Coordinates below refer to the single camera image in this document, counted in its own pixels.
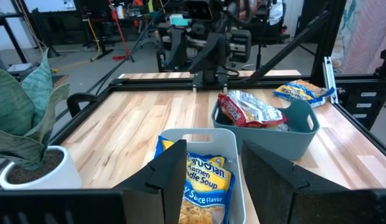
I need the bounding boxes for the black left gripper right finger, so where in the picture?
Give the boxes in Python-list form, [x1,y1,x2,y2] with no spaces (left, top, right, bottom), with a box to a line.
[240,139,351,224]

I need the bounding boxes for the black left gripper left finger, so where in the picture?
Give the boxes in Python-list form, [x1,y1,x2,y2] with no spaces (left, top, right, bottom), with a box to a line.
[113,139,188,224]

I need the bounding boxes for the blue yellow ramen noodle pack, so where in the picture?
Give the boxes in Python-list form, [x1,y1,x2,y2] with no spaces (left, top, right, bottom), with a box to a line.
[154,135,236,224]
[273,79,336,108]

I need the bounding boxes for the red ramen noodle pack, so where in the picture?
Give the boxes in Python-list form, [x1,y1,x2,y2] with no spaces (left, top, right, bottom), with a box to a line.
[217,90,288,129]

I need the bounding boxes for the teal plastic bin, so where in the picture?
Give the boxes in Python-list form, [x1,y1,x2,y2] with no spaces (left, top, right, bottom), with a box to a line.
[210,98,321,161]

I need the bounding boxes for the white plastic bin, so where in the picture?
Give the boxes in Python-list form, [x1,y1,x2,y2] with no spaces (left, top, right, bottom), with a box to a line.
[154,128,247,224]

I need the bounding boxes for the white plant pot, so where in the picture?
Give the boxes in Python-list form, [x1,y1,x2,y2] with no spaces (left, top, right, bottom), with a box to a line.
[0,145,83,190]

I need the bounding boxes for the black drawer cabinet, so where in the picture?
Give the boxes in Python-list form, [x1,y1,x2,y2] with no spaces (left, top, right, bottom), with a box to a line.
[337,82,386,131]

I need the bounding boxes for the black hazard-striped floor mat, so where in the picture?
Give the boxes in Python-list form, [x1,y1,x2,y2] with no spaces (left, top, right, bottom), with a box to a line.
[52,73,70,90]

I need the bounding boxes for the black office chair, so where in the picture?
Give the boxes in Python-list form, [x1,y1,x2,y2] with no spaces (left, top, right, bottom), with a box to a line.
[250,18,292,71]

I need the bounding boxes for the red mop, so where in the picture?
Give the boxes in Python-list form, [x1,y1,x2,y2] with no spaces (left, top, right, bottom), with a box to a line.
[108,0,131,62]

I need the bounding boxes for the green snake plant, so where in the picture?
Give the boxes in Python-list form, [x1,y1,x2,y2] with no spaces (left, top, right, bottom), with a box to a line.
[0,48,71,171]

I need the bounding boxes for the teal box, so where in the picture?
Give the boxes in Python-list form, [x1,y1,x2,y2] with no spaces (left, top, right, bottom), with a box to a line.
[169,14,191,27]

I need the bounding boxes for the person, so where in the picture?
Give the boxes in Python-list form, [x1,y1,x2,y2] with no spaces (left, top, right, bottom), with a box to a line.
[238,0,285,27]

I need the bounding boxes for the pink patterned curtain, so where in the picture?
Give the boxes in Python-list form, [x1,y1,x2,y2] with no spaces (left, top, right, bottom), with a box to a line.
[331,0,386,75]

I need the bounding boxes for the whiteboard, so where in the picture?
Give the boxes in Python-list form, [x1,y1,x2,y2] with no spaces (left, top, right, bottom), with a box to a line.
[23,0,78,14]

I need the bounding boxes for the black side table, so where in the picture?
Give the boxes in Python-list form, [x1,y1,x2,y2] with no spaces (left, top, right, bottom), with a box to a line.
[0,12,29,65]

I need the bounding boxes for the black aluminium table frame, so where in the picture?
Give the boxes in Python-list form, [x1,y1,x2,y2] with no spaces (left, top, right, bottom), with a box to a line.
[0,0,386,191]

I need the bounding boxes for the silver aluminium bracket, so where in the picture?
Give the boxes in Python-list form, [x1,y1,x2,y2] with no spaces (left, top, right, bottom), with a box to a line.
[322,55,339,104]

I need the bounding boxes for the black curved cable loop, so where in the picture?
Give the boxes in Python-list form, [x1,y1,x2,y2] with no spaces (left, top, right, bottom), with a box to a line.
[66,92,99,118]

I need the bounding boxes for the long black cable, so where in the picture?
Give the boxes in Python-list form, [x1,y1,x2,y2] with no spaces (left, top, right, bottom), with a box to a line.
[95,0,172,96]

